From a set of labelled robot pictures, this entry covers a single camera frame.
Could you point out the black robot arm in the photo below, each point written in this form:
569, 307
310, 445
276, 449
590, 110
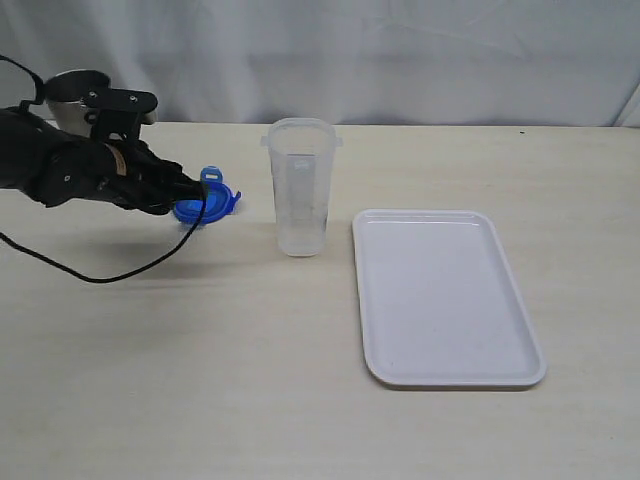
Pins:
110, 164

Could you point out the blue plastic lid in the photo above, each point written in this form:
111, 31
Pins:
220, 201

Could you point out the clear plastic tall container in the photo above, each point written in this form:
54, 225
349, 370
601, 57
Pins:
301, 152

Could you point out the white rectangular tray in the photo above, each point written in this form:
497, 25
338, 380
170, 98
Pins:
439, 304

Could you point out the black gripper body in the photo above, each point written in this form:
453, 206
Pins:
142, 179

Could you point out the white curtain backdrop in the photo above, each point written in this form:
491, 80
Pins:
573, 63

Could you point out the stainless steel cup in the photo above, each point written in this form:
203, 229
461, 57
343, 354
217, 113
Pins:
67, 107

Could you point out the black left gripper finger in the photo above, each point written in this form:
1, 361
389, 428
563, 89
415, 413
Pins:
180, 193

